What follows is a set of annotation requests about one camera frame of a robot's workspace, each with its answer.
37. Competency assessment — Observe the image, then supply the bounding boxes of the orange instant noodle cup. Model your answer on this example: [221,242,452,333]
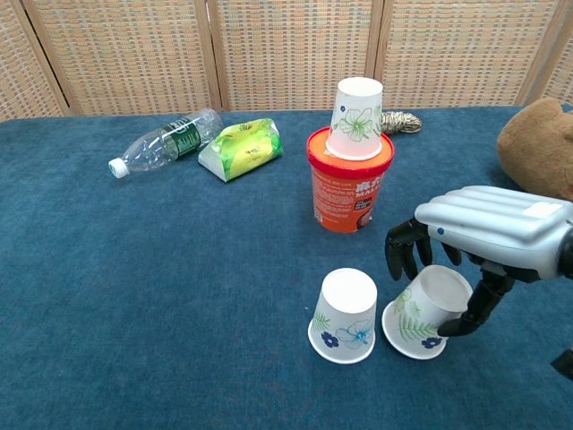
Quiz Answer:
[306,125,396,233]

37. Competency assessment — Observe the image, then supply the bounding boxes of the blue felt table mat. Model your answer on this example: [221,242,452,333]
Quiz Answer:
[0,105,573,430]

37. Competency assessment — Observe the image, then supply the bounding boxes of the clear plastic water bottle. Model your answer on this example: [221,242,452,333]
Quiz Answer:
[107,108,225,179]

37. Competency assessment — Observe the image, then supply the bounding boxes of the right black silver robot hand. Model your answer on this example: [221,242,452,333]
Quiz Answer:
[384,185,568,340]

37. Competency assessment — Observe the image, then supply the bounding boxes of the white paper cup green flower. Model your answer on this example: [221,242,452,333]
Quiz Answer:
[325,77,385,161]

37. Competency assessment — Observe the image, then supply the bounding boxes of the white paper cup fern print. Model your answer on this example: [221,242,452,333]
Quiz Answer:
[381,263,475,361]

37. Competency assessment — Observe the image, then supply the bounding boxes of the green yellow tissue pack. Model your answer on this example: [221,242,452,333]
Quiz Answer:
[197,117,284,184]

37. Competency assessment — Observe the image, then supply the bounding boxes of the white paper cup blue flowers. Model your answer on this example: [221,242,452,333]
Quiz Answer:
[307,267,378,365]

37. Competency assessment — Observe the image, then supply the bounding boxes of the coiled beige rope bundle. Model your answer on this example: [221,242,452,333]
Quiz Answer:
[380,110,424,135]

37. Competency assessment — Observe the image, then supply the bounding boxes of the woven bamboo screen panel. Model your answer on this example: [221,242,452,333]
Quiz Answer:
[205,0,386,111]
[21,0,229,116]
[375,0,565,108]
[0,0,71,122]
[518,0,573,107]

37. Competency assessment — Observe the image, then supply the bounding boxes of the brown capybara plush toy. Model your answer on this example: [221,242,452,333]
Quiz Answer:
[497,97,573,202]

